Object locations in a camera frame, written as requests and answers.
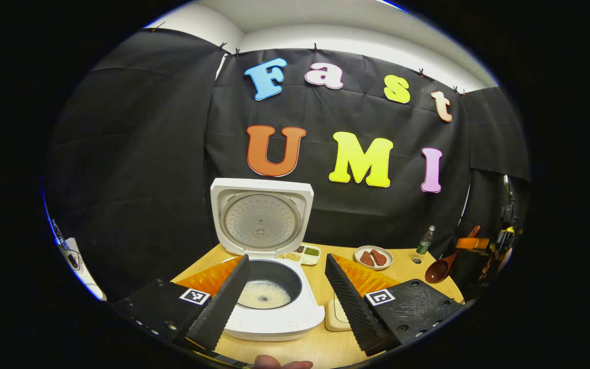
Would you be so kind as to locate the brown meat piece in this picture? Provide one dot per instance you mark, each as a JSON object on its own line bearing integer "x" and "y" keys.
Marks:
{"x": 378, "y": 256}
{"x": 366, "y": 259}

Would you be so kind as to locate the white device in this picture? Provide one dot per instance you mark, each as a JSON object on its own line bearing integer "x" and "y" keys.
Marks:
{"x": 95, "y": 289}

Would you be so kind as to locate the brown wooden spoon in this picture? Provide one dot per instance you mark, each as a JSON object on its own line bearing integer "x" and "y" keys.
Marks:
{"x": 436, "y": 270}

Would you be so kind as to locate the black stand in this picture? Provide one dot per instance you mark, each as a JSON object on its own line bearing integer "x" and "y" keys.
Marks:
{"x": 506, "y": 211}

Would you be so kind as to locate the white rice cooker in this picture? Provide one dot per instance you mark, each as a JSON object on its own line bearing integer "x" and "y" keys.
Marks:
{"x": 259, "y": 220}

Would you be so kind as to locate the white round plate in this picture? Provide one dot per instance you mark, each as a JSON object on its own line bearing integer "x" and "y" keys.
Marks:
{"x": 384, "y": 264}

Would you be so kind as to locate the clear plastic water bottle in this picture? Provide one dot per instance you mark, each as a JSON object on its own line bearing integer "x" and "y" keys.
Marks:
{"x": 424, "y": 243}

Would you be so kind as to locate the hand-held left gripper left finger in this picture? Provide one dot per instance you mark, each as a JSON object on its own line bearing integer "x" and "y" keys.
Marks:
{"x": 226, "y": 302}

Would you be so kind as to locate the soaked white rice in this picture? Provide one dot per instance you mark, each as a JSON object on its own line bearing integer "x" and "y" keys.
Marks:
{"x": 267, "y": 296}

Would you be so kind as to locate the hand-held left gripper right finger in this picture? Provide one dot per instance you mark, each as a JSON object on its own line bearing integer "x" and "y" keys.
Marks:
{"x": 351, "y": 307}

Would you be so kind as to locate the white divided grain tray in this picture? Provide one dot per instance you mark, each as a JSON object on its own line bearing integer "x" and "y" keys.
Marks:
{"x": 308, "y": 252}

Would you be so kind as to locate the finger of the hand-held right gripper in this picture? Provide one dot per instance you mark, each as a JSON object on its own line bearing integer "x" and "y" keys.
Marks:
{"x": 471, "y": 244}

